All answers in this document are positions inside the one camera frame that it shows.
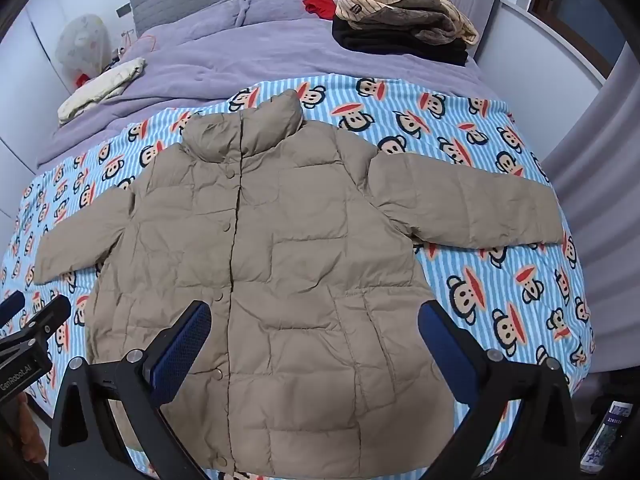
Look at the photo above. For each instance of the cream jacket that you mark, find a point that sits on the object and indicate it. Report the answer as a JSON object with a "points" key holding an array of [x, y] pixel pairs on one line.
{"points": [[105, 82]]}

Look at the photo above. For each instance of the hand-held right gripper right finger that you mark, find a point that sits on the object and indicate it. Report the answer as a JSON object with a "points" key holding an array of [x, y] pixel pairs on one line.
{"points": [[442, 347]]}

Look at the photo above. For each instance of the person's left hand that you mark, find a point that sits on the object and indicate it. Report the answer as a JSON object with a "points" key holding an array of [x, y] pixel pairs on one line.
{"points": [[32, 435]]}

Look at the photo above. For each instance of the printed box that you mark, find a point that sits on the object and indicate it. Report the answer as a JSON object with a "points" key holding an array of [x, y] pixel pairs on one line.
{"points": [[607, 435]]}

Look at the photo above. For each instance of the brown fleece garment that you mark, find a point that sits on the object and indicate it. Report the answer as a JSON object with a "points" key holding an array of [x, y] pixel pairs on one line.
{"points": [[430, 15]]}

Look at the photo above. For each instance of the red cloth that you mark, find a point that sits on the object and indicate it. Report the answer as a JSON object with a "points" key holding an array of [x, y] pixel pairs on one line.
{"points": [[320, 6]]}

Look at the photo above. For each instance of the monkey printed striped blanket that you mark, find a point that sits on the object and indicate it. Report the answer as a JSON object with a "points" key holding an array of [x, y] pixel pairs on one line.
{"points": [[475, 125]]}

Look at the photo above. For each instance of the plastic covered fan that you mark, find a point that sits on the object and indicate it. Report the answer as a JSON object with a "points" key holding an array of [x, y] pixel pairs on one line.
{"points": [[80, 45]]}

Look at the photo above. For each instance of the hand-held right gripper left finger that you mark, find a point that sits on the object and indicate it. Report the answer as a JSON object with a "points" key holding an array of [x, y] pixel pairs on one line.
{"points": [[186, 345]]}

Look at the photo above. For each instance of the purple duvet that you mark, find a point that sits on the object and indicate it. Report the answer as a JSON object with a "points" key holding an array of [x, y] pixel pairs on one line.
{"points": [[250, 50]]}

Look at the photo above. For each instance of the grey curtain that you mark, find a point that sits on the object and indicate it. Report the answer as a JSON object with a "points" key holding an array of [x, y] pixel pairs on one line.
{"points": [[600, 210]]}

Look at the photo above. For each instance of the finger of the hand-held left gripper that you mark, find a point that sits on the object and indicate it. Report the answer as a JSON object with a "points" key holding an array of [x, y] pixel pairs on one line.
{"points": [[11, 306], [47, 315]]}

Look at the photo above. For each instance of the folded black clothes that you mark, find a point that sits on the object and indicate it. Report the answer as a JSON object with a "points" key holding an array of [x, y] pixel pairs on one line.
{"points": [[390, 40]]}

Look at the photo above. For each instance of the beige puffer jacket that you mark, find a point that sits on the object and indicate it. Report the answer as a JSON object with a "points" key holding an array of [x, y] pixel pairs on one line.
{"points": [[300, 260]]}

